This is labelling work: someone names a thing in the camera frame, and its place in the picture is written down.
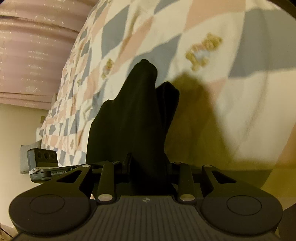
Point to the pink patterned curtain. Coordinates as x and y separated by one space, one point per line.
34 58

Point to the checkered bear print quilt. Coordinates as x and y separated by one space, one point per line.
161 23

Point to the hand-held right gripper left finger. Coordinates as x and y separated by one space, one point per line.
107 180

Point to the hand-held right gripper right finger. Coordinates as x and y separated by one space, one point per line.
185 180

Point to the black garment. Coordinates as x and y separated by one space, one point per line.
129 115

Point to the grey square pillow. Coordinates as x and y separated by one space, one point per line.
24 160

